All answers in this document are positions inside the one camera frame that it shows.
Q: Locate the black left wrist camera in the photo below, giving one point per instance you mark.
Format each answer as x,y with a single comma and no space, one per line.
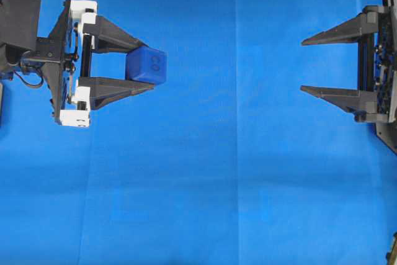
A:
19,23

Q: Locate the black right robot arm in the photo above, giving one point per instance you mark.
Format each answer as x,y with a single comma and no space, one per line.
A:
385,131

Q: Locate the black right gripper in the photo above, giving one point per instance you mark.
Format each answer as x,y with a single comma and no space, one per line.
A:
375,31

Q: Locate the blue cube block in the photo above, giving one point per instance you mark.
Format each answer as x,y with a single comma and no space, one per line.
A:
146,65

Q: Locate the blue table mat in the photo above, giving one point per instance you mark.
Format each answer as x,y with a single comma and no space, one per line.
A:
227,162

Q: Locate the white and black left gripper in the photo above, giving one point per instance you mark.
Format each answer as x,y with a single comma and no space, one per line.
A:
55,57

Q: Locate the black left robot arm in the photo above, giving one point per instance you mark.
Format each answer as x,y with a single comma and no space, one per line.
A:
11,56

